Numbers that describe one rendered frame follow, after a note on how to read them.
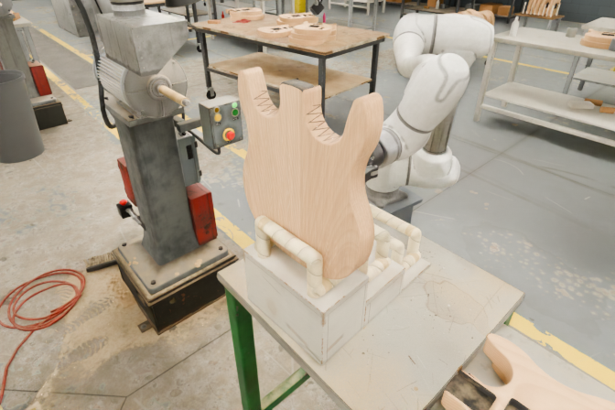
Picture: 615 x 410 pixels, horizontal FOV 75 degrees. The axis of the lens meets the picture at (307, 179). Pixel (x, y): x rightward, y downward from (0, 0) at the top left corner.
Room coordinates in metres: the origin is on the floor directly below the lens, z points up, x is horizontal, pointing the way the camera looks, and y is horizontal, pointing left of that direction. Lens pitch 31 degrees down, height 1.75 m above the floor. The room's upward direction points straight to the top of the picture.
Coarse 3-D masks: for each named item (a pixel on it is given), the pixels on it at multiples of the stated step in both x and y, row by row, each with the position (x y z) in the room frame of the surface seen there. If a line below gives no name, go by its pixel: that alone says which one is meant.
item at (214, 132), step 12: (228, 96) 1.77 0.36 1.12; (204, 108) 1.65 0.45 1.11; (228, 108) 1.69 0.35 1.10; (240, 108) 1.73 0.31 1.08; (204, 120) 1.67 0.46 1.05; (228, 120) 1.68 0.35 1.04; (240, 120) 1.72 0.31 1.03; (192, 132) 1.75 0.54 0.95; (204, 132) 1.68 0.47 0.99; (216, 132) 1.64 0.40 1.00; (228, 132) 1.68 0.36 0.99; (240, 132) 1.72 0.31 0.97; (204, 144) 1.71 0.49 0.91; (216, 144) 1.63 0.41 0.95; (228, 144) 1.68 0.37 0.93
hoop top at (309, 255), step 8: (264, 216) 0.73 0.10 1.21; (256, 224) 0.71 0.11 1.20; (264, 224) 0.70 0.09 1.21; (272, 224) 0.70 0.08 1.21; (264, 232) 0.69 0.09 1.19; (272, 232) 0.68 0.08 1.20; (280, 232) 0.67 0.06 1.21; (288, 232) 0.67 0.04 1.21; (280, 240) 0.66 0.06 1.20; (288, 240) 0.65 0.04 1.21; (296, 240) 0.64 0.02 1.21; (288, 248) 0.64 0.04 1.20; (296, 248) 0.63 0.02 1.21; (304, 248) 0.62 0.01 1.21; (312, 248) 0.62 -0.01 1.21; (304, 256) 0.60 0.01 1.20; (312, 256) 0.60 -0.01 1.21; (320, 256) 0.60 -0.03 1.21
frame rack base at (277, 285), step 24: (264, 264) 0.69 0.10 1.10; (288, 264) 0.69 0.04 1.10; (264, 288) 0.69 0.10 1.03; (288, 288) 0.62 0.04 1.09; (336, 288) 0.62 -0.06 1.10; (360, 288) 0.63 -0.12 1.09; (264, 312) 0.69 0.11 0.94; (288, 312) 0.63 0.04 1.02; (312, 312) 0.57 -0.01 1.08; (336, 312) 0.58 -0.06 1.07; (360, 312) 0.64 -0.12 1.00; (312, 336) 0.57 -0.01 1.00; (336, 336) 0.58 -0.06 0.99
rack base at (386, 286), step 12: (372, 252) 0.82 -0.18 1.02; (396, 264) 0.77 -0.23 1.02; (384, 276) 0.73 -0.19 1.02; (396, 276) 0.74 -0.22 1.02; (372, 288) 0.69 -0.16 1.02; (384, 288) 0.70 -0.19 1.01; (396, 288) 0.74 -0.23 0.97; (372, 300) 0.67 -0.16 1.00; (384, 300) 0.71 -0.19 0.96; (372, 312) 0.68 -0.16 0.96
